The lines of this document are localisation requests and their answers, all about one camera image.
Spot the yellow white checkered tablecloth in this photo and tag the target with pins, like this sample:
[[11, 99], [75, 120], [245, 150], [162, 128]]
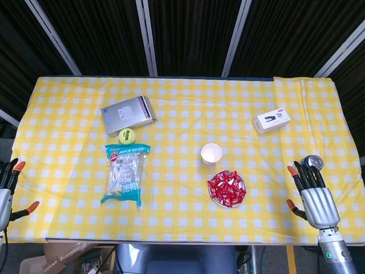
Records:
[[176, 199]]

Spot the yellow tennis ball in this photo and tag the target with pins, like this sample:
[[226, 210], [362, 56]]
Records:
[[127, 136]]

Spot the white metal partition post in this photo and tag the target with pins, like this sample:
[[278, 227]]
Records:
[[8, 117], [339, 48], [146, 37], [236, 37], [54, 40]]

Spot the white stapler box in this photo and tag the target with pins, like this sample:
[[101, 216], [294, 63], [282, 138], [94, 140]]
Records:
[[271, 121]]

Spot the silver metal plate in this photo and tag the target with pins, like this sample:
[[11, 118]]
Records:
[[212, 201]]

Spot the gray left robot arm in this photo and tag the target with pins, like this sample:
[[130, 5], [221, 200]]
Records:
[[1, 238]]

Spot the gray robot torso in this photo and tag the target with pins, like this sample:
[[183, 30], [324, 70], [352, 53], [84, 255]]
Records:
[[176, 259]]

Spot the silver table leg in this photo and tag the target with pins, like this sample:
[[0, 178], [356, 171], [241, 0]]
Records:
[[253, 262]]

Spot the white paper cup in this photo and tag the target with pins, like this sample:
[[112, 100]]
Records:
[[211, 154]]

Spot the brown cardboard box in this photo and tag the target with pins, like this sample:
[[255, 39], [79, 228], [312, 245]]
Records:
[[62, 254]]

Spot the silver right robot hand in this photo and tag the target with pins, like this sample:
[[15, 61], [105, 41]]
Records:
[[319, 205]]

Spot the black ribbed partition panel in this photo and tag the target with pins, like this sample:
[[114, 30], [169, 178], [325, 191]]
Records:
[[22, 57], [353, 85], [285, 37], [194, 37], [99, 37]]

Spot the blue white drink can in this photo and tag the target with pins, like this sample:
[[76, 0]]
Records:
[[313, 160]]

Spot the teal clear snack bag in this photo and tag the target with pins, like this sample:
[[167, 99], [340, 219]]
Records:
[[125, 171]]

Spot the red candy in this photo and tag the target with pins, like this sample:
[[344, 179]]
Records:
[[233, 175], [222, 176], [226, 186], [240, 194], [233, 202], [239, 185], [214, 184], [217, 195], [229, 195]]

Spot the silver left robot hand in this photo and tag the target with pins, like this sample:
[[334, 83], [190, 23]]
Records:
[[4, 205]]

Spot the silver earbuds box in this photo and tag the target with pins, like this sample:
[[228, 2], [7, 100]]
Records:
[[125, 114]]

